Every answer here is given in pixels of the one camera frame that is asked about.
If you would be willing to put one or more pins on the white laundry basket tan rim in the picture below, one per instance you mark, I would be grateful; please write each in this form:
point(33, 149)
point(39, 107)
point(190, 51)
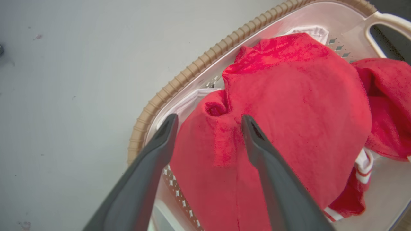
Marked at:
point(179, 80)

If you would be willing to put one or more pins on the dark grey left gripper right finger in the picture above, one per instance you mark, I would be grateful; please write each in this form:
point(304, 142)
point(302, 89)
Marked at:
point(282, 199)

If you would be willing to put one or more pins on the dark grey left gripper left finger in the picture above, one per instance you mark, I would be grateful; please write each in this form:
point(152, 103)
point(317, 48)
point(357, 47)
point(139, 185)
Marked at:
point(138, 192)

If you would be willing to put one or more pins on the white cloth garment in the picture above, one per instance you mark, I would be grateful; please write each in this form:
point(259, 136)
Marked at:
point(316, 32)

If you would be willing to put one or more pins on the red fleece garment striped trim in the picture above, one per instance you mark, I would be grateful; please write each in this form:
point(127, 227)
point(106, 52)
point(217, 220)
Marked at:
point(289, 106)

